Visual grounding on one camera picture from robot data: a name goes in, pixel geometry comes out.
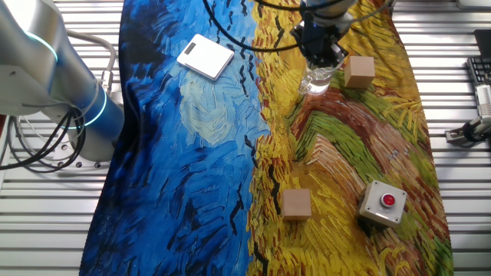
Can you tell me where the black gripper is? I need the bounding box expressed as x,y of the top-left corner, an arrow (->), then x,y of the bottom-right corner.
290,13 -> 348,71

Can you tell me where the painted wheat field tablecloth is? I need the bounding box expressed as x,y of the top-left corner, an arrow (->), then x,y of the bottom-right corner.
78,0 -> 455,276

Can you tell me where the silver digital kitchen scale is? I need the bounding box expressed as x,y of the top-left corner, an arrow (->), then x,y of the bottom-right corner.
176,33 -> 236,82

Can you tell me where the clear plastic cup with water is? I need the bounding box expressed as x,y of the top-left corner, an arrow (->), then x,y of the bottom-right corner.
298,61 -> 345,97

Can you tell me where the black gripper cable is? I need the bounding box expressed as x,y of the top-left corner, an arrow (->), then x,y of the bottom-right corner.
202,0 -> 302,54

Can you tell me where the black flat panel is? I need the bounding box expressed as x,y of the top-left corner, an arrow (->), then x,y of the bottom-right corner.
473,28 -> 491,58

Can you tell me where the grey metal mounting bracket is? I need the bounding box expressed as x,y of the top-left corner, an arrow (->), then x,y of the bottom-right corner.
444,128 -> 468,147

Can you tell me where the black computer keyboard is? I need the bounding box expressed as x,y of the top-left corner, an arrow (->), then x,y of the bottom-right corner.
466,56 -> 491,87

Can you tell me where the grey box with red button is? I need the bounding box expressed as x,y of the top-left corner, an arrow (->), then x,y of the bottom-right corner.
355,179 -> 408,228

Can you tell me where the black camera cable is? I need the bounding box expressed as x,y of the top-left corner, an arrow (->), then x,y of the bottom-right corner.
254,0 -> 348,12

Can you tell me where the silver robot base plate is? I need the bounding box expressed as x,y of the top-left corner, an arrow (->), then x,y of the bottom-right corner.
48,140 -> 116,170

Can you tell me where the black base cable bundle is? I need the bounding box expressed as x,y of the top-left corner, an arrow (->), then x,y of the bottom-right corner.
0,105 -> 90,174

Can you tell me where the plain wooden block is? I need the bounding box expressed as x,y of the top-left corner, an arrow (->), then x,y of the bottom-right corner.
282,188 -> 312,222
343,55 -> 376,90

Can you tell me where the ribbed silver camera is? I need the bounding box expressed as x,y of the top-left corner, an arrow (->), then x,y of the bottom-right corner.
474,84 -> 491,118

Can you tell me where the thin grey wrist cable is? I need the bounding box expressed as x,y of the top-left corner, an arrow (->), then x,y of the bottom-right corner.
344,0 -> 396,25

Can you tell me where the thick grey base cable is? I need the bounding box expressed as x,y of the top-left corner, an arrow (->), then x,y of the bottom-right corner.
64,29 -> 117,97

